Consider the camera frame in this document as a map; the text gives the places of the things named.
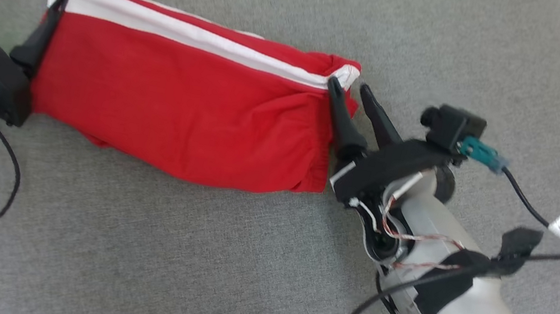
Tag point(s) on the red shorts white stripe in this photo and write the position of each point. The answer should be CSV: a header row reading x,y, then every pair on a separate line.
x,y
180,106

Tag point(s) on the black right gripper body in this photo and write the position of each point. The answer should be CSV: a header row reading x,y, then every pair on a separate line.
x,y
392,167

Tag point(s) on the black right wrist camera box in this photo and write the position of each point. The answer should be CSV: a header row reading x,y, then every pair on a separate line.
x,y
452,129

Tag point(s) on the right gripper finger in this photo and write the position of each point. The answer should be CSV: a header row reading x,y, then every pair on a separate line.
x,y
344,131
379,122

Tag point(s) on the teal right camera connector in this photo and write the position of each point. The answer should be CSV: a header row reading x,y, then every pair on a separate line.
x,y
480,152

